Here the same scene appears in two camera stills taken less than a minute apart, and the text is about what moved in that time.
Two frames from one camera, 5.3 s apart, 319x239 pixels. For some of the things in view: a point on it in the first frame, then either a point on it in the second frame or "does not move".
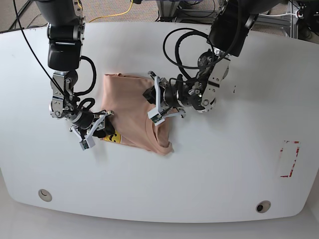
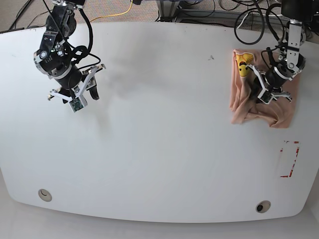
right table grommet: [262, 206] does not move
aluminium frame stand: [168, 10] does not move
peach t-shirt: [122, 97] to [279, 113]
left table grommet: [45, 195] does not move
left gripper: [86, 119] to [57, 62]
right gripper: [170, 96] to [277, 76]
